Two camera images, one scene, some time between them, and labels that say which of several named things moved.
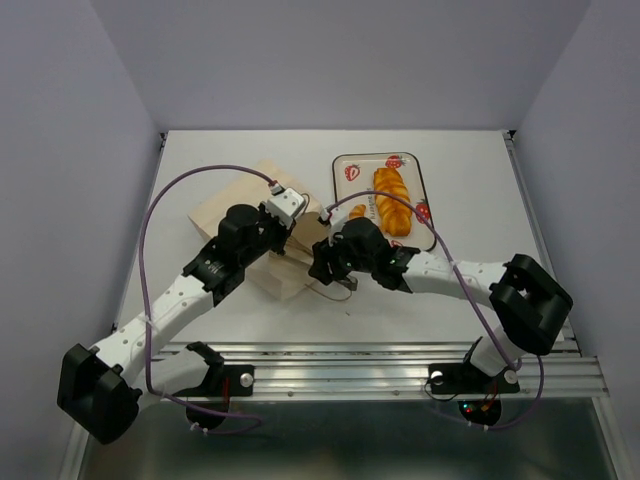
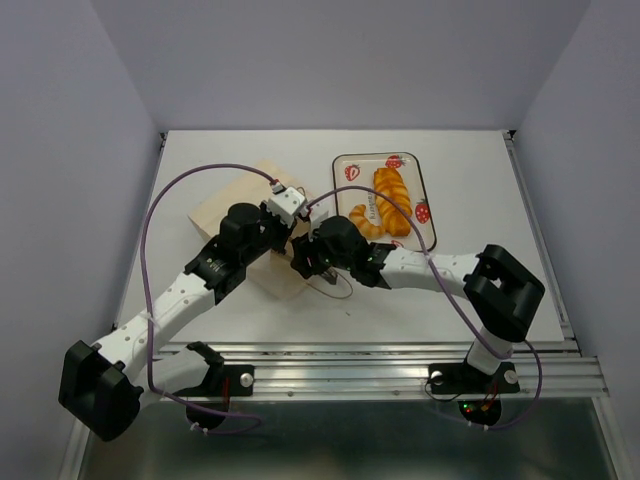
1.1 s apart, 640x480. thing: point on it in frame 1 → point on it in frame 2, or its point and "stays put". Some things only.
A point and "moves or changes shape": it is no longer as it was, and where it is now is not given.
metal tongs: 350,282 moves or changes shape
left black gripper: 284,233 stays put
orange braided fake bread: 395,214 stays put
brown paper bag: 281,276 stays put
